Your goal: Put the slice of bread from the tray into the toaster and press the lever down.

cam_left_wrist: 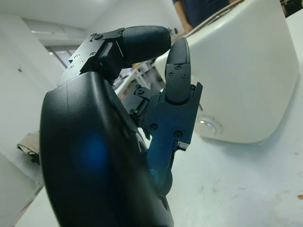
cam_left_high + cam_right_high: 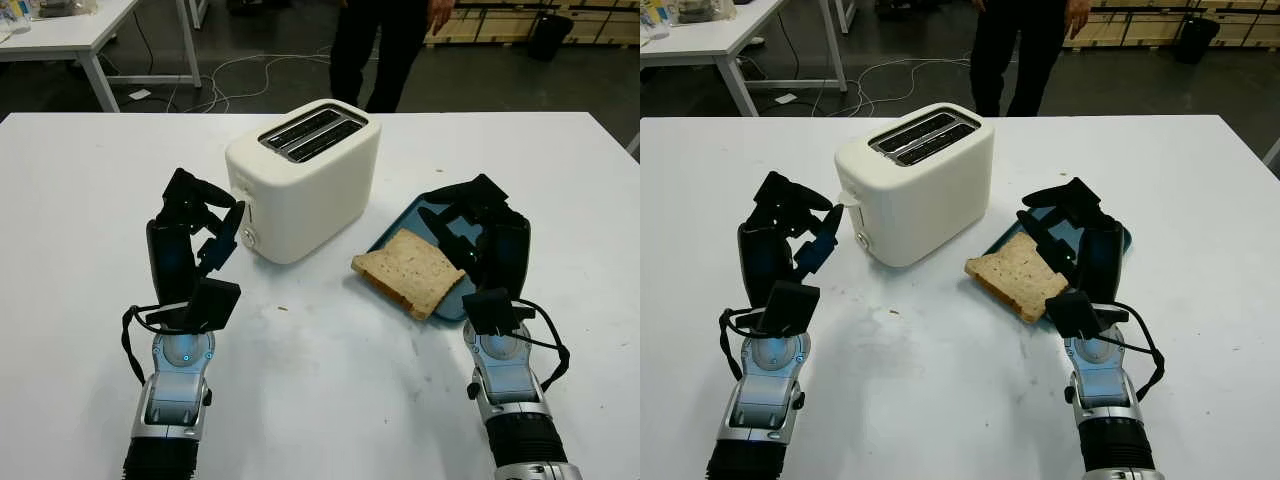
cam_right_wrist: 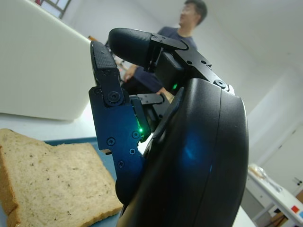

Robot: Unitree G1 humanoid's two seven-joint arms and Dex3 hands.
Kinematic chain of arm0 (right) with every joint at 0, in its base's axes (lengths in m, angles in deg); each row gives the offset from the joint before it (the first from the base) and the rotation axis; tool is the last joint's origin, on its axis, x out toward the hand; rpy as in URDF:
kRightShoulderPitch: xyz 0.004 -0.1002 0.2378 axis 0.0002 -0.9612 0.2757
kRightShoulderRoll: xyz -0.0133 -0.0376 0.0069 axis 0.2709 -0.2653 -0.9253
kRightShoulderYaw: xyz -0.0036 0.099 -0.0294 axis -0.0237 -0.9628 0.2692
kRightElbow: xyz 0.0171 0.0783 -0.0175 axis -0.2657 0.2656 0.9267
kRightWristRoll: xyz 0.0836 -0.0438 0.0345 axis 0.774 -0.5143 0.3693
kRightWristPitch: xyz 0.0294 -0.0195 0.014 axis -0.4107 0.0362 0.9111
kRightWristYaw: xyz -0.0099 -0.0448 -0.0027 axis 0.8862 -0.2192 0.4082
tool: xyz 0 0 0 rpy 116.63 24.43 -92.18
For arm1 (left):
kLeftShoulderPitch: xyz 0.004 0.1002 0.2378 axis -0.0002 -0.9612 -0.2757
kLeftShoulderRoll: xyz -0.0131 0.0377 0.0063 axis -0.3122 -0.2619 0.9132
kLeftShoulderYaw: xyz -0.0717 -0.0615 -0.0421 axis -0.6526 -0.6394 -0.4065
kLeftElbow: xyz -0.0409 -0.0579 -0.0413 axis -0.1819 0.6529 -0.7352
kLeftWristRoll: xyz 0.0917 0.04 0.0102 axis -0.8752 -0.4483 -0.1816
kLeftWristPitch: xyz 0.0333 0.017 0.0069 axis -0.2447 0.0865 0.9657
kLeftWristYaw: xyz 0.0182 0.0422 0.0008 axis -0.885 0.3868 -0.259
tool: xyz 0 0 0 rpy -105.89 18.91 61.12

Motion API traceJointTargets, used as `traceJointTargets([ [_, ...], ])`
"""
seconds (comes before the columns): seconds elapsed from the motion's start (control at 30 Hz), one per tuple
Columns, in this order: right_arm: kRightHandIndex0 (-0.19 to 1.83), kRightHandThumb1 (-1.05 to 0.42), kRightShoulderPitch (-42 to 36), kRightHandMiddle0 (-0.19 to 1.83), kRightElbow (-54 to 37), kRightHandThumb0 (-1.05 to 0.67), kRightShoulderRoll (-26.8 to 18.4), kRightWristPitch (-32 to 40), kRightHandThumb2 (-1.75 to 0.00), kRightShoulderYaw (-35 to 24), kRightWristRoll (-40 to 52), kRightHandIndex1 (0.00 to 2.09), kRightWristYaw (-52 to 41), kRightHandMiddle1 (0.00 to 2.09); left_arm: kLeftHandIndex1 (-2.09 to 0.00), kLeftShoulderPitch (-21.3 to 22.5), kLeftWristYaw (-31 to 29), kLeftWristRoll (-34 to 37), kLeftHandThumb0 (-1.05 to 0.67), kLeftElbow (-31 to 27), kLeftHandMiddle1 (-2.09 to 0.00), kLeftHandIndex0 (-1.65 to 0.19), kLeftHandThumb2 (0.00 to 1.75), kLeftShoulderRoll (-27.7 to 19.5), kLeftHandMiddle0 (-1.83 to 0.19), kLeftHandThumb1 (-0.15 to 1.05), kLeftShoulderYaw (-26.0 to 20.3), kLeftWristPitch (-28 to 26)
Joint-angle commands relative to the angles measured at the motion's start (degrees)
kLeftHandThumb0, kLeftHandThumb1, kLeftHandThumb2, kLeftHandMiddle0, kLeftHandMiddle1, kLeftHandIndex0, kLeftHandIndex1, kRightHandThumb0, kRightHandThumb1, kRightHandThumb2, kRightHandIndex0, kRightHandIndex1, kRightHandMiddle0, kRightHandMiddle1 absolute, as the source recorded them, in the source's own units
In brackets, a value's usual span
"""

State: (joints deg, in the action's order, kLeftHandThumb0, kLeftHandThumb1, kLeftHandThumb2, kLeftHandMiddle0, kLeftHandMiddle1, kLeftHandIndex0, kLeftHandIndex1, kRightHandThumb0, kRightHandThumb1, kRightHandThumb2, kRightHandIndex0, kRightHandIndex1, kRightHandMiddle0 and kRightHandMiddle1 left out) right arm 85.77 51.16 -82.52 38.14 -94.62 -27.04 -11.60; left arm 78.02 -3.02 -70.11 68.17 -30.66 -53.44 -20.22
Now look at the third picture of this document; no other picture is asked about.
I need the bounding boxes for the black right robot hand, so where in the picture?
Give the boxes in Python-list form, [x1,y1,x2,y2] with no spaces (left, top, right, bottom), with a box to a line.
[89,27,250,227]

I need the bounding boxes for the brown bread slice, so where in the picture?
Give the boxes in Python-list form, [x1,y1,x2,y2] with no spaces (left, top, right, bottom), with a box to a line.
[0,128,124,227]

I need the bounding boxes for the cream white toaster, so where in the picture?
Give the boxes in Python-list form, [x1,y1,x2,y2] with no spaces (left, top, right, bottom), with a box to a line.
[0,0,93,122]

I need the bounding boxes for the bagged bread loaf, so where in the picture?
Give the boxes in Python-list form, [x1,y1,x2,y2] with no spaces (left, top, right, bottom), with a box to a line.
[248,163,269,182]

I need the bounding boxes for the dark blue plastic tray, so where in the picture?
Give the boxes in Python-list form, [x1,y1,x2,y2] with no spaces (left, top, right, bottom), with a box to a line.
[0,141,124,227]

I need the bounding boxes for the white side table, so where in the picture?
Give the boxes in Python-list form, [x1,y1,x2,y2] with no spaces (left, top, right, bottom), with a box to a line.
[243,163,303,227]

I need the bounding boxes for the person in dark clothes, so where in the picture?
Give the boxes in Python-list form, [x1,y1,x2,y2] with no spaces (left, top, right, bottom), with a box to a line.
[120,0,208,95]

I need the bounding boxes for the dark framed window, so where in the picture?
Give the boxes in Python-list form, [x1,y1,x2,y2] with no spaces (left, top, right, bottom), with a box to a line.
[40,0,71,19]

